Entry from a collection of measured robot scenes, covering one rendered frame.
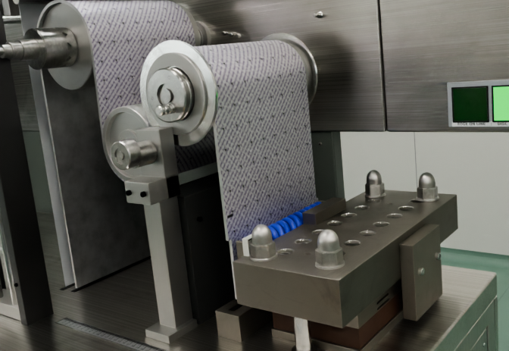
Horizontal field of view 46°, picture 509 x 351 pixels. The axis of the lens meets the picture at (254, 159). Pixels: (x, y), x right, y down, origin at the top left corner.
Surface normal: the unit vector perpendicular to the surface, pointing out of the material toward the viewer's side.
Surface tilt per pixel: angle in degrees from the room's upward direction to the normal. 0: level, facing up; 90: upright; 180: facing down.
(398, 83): 90
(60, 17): 90
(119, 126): 90
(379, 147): 90
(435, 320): 0
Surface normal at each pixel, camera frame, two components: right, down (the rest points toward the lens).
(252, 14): -0.60, 0.21
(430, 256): 0.79, 0.04
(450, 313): -0.10, -0.98
